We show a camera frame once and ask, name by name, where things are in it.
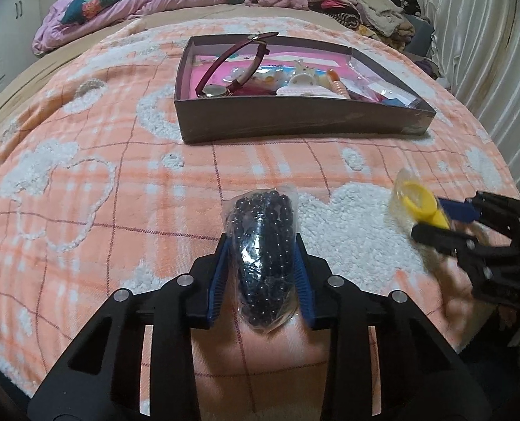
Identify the clear bag with yellow ring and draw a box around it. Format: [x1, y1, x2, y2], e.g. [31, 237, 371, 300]
[389, 167, 480, 268]

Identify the white hair claw clip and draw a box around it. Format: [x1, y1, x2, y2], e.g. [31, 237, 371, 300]
[276, 62, 326, 97]

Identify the orange coil hair tie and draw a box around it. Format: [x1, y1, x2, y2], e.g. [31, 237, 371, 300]
[325, 69, 348, 97]

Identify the white curtain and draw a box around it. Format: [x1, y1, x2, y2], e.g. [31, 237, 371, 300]
[420, 0, 520, 194]

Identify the pile of clothes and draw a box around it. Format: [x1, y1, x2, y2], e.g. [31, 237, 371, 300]
[306, 0, 436, 49]

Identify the brown cardboard box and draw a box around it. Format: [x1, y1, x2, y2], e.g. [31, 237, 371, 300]
[173, 35, 437, 145]

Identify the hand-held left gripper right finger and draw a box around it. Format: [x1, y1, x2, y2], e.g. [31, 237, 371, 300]
[292, 232, 484, 421]

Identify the clear bag of black beads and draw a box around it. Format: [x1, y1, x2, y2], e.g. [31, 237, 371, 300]
[221, 184, 300, 338]

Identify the white wardrobe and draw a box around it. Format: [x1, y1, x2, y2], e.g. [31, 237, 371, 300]
[0, 0, 41, 119]

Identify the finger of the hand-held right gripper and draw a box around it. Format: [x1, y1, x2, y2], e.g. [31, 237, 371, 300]
[411, 223, 517, 273]
[437, 191, 520, 233]

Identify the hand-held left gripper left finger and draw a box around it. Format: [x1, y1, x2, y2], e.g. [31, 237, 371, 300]
[27, 232, 232, 421]

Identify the clear bag with white card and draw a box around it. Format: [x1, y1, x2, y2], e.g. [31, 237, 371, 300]
[352, 76, 418, 108]

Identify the pink booklet with teal label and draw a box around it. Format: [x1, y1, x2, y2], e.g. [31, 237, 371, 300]
[194, 50, 352, 97]

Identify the grey blue cloth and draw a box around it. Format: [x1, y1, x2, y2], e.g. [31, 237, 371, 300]
[406, 22, 434, 55]

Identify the orange plaid fleece blanket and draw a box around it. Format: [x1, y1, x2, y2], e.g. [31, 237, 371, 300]
[0, 18, 520, 421]

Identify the pink crumpled blanket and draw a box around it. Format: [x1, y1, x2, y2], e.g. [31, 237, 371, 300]
[32, 0, 247, 55]

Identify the maroon strap wristwatch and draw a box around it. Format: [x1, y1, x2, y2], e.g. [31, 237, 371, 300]
[195, 32, 280, 98]

